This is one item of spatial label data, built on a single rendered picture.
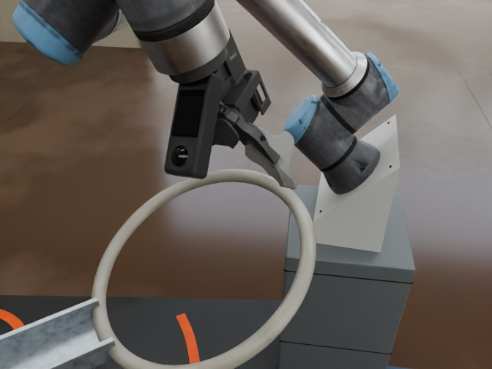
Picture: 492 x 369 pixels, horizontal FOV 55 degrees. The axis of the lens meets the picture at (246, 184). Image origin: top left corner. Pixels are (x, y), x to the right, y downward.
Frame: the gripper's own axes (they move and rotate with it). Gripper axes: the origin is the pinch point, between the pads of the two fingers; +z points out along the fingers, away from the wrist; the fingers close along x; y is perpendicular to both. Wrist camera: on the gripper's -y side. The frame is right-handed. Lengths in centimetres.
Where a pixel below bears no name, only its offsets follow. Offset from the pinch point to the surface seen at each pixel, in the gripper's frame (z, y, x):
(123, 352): 27.9, -22.7, 26.3
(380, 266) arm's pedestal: 86, 39, 6
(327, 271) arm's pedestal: 85, 32, 21
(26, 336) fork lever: 23, -28, 45
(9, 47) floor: 138, 224, 507
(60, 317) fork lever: 24, -23, 42
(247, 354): 28.4, -14.3, 3.4
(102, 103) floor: 159, 169, 314
